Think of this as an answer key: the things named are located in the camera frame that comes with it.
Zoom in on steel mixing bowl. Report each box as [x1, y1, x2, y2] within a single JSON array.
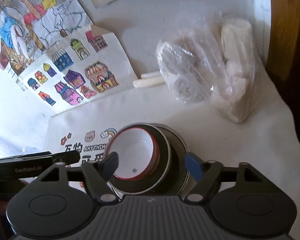
[[104, 123, 171, 194]]

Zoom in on person's left hand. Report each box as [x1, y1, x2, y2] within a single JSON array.
[[0, 180, 28, 216]]

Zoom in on white printed table cloth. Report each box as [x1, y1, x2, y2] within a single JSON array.
[[43, 69, 300, 239]]

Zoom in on houses drawing paper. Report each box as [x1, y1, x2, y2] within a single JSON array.
[[20, 25, 137, 114]]

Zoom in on plastic bag of white rolls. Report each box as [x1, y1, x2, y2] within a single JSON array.
[[155, 11, 262, 123]]

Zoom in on boy with fan drawing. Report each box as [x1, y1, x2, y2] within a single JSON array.
[[0, 0, 91, 78]]

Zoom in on brown wooden door frame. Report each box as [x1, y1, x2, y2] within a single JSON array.
[[266, 0, 300, 83]]

